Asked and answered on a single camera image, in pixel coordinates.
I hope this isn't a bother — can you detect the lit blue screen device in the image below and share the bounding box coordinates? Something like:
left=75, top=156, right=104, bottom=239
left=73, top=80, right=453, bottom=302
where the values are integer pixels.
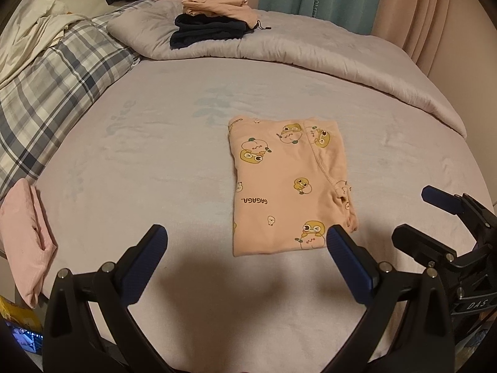
left=11, top=326, right=44, bottom=355

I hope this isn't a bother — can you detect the pale green pillow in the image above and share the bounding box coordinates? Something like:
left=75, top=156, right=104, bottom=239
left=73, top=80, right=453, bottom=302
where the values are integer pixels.
left=64, top=0, right=114, bottom=19

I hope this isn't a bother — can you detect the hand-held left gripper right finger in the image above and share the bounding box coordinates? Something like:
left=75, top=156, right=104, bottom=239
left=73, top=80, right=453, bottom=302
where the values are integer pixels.
left=326, top=224, right=456, bottom=373

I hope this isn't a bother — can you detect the yellow packet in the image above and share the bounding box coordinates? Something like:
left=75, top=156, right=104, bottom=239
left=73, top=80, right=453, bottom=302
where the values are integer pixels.
left=0, top=295, right=43, bottom=335

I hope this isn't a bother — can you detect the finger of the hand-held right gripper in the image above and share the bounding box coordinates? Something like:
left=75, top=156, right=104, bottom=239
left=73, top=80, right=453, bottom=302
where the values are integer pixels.
left=391, top=223, right=458, bottom=268
left=421, top=186, right=467, bottom=216

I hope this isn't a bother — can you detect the peach cartoon print shirt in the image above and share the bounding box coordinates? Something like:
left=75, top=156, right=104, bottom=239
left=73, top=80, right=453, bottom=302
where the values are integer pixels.
left=227, top=116, right=360, bottom=257

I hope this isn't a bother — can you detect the grey duvet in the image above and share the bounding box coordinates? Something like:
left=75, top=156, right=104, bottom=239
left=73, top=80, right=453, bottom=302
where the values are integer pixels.
left=107, top=0, right=467, bottom=139

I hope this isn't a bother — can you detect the cream crumpled cloth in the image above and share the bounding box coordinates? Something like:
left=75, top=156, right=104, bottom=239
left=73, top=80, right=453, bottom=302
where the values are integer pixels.
left=0, top=0, right=92, bottom=91

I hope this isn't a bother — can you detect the folded pink cloth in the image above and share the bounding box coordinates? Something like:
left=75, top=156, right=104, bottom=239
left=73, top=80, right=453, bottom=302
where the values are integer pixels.
left=0, top=179, right=58, bottom=308

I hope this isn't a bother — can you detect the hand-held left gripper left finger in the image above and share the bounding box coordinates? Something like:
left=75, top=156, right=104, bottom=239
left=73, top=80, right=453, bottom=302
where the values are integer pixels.
left=42, top=224, right=169, bottom=373

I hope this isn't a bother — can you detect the folded peach garment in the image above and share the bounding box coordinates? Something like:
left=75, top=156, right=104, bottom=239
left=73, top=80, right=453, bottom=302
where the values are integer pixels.
left=182, top=0, right=259, bottom=28

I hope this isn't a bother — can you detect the bed with lilac sheet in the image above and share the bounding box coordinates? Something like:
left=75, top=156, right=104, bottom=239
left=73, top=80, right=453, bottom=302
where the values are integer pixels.
left=0, top=8, right=497, bottom=373

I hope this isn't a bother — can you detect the folded navy garment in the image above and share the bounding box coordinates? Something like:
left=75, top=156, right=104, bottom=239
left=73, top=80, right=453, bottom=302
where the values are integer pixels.
left=170, top=13, right=259, bottom=50

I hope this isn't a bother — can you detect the plaid quilt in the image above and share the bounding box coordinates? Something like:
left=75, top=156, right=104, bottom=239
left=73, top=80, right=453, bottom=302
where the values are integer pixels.
left=0, top=0, right=156, bottom=200

